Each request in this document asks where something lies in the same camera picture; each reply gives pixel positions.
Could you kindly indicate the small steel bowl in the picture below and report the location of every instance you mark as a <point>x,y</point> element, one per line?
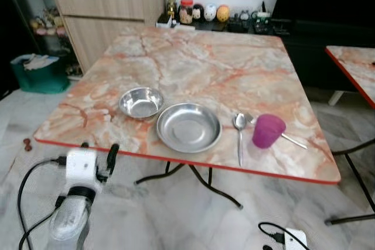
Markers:
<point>140,102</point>

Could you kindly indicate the small brown floor object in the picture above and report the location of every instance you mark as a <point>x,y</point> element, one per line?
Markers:
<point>26,143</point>

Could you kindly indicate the round steel plate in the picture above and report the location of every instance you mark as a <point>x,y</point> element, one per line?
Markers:
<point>188,128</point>

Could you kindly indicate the green bag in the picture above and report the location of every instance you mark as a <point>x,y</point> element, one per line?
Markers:
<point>38,77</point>

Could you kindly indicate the white paper sheets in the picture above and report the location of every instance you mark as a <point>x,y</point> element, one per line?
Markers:
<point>38,61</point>

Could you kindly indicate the marble pattern folding table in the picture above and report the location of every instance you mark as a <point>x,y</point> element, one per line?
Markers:
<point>222,68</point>
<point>354,65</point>

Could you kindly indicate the light wooden cabinet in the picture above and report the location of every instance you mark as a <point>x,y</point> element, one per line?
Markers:
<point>105,16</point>

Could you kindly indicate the steel spoon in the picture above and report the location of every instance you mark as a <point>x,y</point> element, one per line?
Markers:
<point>239,122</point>

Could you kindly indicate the steel fork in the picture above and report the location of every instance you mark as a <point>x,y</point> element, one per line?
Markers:
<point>295,141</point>

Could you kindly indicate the small white box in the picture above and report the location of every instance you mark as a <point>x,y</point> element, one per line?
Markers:
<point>164,22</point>

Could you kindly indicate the purple plastic cup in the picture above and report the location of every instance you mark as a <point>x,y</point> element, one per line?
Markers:
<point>268,131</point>

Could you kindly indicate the red lidded jar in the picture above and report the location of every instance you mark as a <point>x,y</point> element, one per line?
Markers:
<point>186,12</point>

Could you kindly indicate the black round figurine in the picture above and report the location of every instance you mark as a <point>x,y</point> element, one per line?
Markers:
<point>198,12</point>

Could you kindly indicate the white round figurine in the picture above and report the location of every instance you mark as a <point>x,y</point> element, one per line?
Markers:
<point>210,12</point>

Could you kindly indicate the orange round figurine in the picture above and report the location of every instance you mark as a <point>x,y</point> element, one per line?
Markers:
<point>223,13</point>

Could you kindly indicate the small grey figurine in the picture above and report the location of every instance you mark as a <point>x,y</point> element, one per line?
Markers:
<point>244,16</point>

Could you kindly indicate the dark green mug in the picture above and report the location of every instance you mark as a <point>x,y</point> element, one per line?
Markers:
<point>261,20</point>

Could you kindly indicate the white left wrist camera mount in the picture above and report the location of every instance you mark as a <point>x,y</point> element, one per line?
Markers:
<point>81,165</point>

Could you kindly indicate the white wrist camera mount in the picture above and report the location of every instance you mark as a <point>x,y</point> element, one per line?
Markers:
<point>295,239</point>
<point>81,165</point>

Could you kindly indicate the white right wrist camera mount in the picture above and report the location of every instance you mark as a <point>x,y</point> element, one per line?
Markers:
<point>295,239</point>

